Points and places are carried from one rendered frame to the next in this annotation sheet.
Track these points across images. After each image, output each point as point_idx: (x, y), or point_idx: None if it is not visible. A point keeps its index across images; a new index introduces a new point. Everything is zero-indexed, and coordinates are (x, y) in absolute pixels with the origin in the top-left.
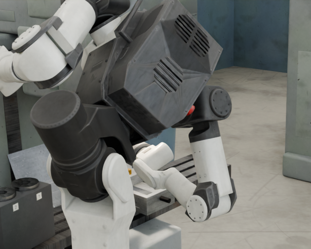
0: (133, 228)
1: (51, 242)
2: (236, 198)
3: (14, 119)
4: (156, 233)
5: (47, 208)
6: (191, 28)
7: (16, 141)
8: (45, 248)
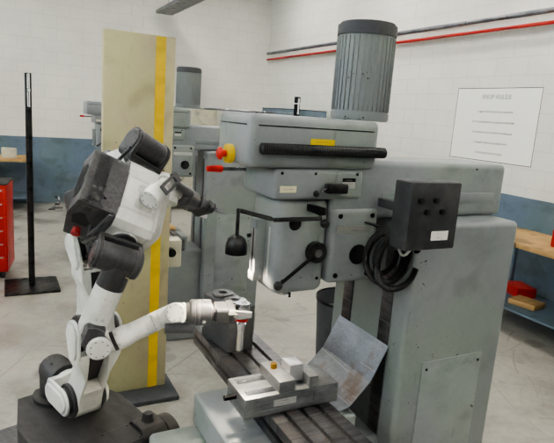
0: None
1: (217, 350)
2: (82, 344)
3: (349, 287)
4: (226, 424)
5: (225, 325)
6: (96, 178)
7: (346, 308)
8: (212, 349)
